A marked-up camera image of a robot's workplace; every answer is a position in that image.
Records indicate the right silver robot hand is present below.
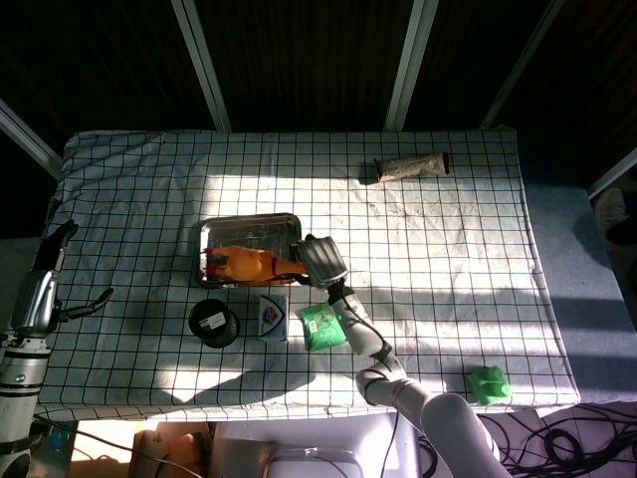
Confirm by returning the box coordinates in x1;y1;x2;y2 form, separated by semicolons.
293;233;349;290

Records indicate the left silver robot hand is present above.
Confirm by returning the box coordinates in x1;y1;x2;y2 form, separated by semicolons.
10;218;114;341

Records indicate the orange rubber chicken toy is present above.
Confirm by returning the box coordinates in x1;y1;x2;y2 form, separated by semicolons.
201;245;309;286

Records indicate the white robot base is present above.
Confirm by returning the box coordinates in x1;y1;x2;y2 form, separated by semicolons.
211;420;417;478

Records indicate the rectangular metal tray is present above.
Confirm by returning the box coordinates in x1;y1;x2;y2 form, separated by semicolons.
195;212;304;290

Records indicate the green plastic block toy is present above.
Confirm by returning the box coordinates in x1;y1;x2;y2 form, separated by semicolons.
465;364;514;406

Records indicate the green foil packet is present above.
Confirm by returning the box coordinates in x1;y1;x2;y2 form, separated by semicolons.
297;302;348;353

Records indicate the white blue soap box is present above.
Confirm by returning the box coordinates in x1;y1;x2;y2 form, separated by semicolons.
257;293;290;344

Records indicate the white black checked tablecloth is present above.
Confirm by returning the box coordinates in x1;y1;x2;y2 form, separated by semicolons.
32;128;581;422

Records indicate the black mesh pen cup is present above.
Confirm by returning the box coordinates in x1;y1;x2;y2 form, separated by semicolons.
187;297;241;349

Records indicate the brown snack bar wrapper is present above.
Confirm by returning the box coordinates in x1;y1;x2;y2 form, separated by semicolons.
372;151;452;183

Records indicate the brown cardboard box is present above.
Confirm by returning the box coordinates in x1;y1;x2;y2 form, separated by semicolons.
131;422;213;478

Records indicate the aluminium frame rail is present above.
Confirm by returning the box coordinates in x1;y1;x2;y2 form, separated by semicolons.
0;97;64;180
586;146;637;200

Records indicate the aluminium frame post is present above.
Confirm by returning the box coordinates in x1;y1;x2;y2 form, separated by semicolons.
480;0;553;129
383;0;440;131
171;0;233;132

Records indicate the black cable bundle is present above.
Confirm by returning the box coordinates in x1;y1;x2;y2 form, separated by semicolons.
477;402;637;478

